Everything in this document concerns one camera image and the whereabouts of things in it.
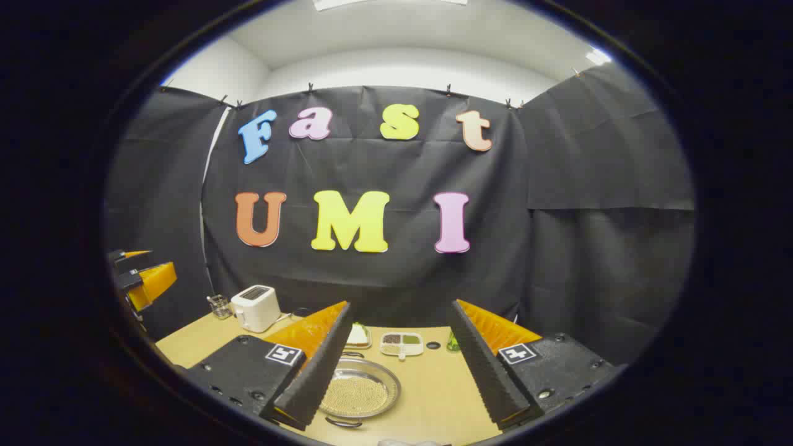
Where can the green drink bottle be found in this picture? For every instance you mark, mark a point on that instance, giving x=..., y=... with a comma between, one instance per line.
x=453, y=344

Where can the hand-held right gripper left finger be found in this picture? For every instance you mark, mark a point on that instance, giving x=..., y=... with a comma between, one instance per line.
x=319, y=371

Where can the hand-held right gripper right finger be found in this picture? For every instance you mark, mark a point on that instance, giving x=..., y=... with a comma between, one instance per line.
x=483, y=365

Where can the stainless steel pot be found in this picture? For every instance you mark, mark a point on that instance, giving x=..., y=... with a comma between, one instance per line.
x=390, y=387

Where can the white divided dish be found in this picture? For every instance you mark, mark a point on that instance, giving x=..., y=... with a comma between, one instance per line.
x=403, y=348

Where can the pile of soybeans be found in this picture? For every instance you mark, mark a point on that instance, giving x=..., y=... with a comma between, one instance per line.
x=359, y=396

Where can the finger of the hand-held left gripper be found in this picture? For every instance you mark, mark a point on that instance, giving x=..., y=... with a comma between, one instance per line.
x=121, y=259
x=148, y=284

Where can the sandwich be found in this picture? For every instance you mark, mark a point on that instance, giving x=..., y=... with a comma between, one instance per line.
x=359, y=333

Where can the white toaster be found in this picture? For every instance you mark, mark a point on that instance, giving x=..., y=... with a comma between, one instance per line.
x=257, y=310

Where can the ceiling light panel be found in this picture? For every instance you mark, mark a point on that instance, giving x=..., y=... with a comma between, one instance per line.
x=598, y=57
x=328, y=4

